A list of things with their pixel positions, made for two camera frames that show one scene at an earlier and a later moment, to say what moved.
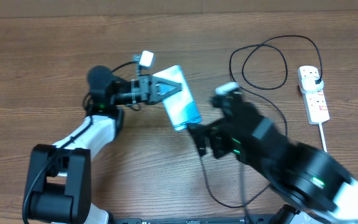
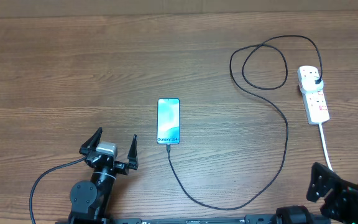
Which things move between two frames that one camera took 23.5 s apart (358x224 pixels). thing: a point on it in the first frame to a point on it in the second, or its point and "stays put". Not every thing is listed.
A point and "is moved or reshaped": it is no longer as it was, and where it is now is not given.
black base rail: [193, 220] stays put
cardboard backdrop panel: [24, 9] stays put
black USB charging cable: [248, 89] is moved or reshaped
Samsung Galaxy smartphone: [181, 108] to [168, 121]
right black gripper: [217, 138] to [343, 203]
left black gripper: [146, 79] to [122, 167]
